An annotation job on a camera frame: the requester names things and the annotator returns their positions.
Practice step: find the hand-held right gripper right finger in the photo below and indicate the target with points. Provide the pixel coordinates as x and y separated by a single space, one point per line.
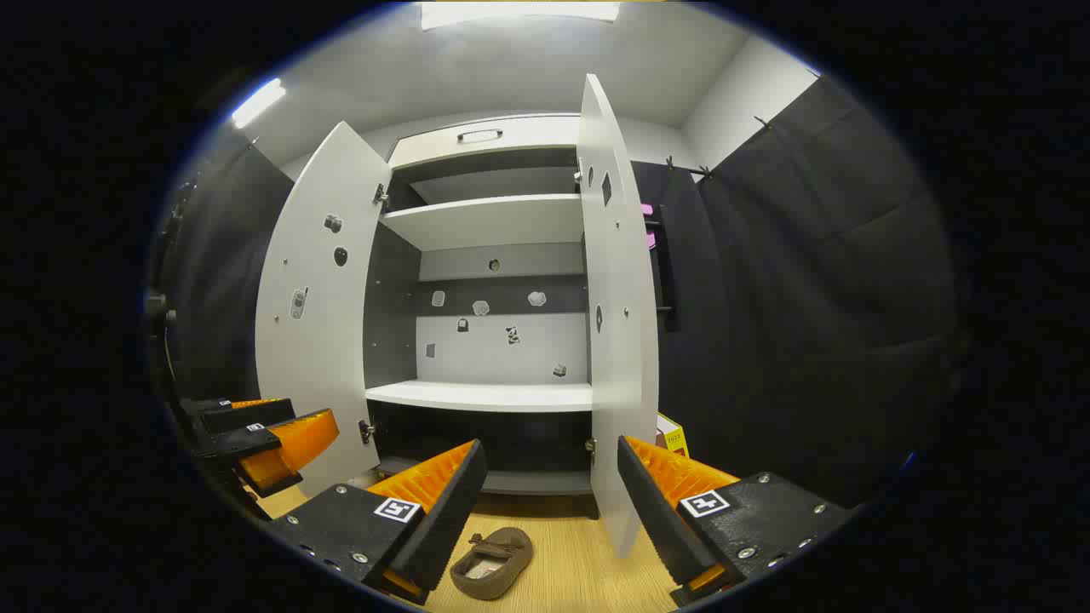
651 519

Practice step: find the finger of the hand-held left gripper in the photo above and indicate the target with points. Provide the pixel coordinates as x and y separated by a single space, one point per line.
247 415
247 443

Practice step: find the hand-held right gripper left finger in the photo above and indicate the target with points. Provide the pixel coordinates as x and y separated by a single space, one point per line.
447 528

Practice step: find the brown fuzzy shoe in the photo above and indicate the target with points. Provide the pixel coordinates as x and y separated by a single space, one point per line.
502 553

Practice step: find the white cabinet door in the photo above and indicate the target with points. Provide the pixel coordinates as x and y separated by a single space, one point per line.
315 366
617 383

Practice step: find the white shoe cabinet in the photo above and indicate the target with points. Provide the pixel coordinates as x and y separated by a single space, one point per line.
485 396

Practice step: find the yellow cardboard box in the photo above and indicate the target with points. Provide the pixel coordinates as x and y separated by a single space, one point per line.
673 438

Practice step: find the black backdrop cloth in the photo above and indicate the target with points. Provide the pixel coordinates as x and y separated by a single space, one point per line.
809 298
221 272

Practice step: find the ceiling light panel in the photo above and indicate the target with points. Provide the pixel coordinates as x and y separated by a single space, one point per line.
519 13
257 104

